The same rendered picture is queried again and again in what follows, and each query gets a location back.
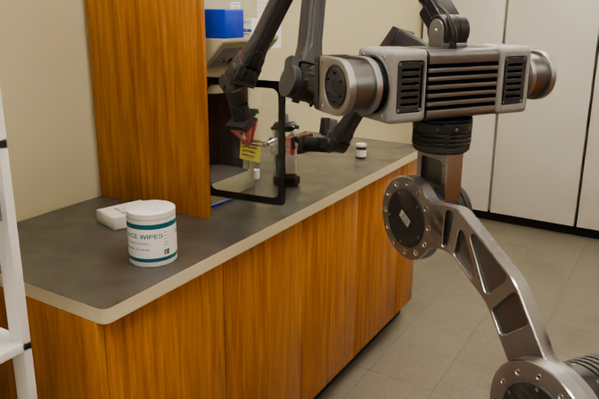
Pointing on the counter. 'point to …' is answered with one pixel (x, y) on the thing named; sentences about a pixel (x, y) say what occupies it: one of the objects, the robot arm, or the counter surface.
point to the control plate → (225, 56)
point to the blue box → (224, 23)
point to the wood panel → (150, 75)
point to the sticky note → (250, 152)
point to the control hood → (214, 46)
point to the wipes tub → (151, 232)
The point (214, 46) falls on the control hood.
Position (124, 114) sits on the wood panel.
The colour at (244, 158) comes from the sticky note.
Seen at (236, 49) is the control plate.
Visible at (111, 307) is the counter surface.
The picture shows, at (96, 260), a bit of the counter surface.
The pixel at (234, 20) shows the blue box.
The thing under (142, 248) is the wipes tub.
